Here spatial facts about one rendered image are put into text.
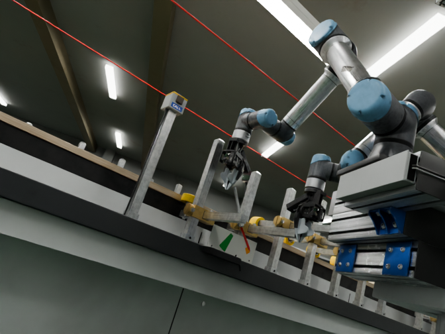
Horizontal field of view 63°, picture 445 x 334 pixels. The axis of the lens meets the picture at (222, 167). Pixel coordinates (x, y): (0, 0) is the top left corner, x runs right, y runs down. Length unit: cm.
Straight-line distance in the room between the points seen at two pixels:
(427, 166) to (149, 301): 125
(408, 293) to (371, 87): 57
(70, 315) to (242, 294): 71
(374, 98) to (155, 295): 119
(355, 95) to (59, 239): 104
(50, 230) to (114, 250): 23
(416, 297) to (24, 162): 132
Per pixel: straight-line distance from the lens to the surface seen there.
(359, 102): 115
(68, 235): 133
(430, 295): 107
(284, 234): 150
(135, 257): 142
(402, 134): 123
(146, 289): 169
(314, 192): 147
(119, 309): 166
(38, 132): 151
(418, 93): 158
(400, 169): 84
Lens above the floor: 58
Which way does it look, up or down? 17 degrees up
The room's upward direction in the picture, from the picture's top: 18 degrees clockwise
